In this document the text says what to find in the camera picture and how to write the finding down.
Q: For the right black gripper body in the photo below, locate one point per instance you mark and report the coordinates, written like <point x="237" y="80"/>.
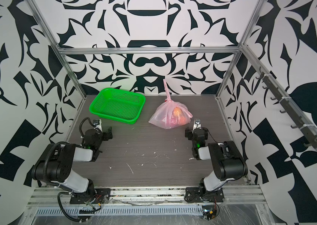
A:
<point x="189" y="132"/>

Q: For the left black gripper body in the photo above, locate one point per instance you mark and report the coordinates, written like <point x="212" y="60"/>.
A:
<point x="104" y="137"/>

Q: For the pink plastic bag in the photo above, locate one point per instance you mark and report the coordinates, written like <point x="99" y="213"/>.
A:
<point x="163" y="118"/>

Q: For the green plastic basket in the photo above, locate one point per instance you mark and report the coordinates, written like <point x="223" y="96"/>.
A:
<point x="118" y="105"/>

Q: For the orange fruit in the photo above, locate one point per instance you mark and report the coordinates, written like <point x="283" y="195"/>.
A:
<point x="177" y="113"/>

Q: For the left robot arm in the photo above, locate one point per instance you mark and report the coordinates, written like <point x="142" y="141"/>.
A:
<point x="54" y="167"/>

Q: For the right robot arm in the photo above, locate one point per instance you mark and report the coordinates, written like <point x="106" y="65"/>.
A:
<point x="227" y="162"/>

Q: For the small circuit board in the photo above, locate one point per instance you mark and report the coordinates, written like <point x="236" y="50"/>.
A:
<point x="209" y="212"/>

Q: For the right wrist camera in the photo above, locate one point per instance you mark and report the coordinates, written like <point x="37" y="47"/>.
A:
<point x="197" y="124"/>

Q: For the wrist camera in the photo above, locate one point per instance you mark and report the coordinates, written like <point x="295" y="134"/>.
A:
<point x="97" y="124"/>
<point x="197" y="124"/>

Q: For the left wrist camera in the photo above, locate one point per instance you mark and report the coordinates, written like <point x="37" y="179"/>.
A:
<point x="97" y="124"/>

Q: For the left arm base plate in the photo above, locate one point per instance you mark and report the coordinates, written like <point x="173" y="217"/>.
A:
<point x="99" y="195"/>

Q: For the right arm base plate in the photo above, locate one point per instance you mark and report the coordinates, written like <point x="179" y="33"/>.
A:
<point x="196" y="194"/>

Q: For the black hook rail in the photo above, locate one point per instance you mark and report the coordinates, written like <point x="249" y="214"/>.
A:
<point x="290" y="108"/>

